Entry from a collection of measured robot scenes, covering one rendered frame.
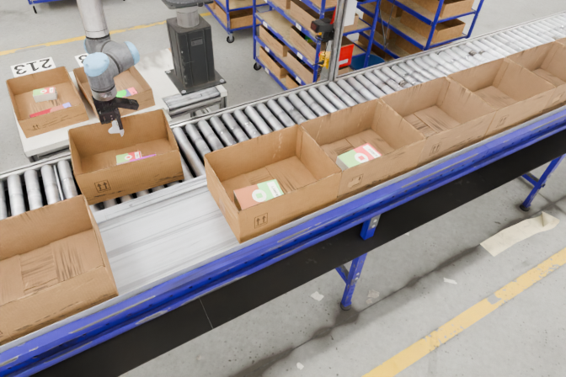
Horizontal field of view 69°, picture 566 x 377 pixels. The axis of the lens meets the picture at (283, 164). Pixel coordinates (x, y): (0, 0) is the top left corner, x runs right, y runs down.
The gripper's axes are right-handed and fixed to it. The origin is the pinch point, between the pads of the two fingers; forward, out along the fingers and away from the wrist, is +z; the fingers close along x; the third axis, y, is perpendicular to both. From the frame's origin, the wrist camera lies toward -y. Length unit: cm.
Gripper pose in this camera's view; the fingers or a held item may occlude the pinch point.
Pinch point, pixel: (121, 129)
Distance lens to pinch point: 193.7
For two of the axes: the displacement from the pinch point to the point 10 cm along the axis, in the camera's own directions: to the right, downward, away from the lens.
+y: -8.7, 3.2, -3.7
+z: -0.9, 6.4, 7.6
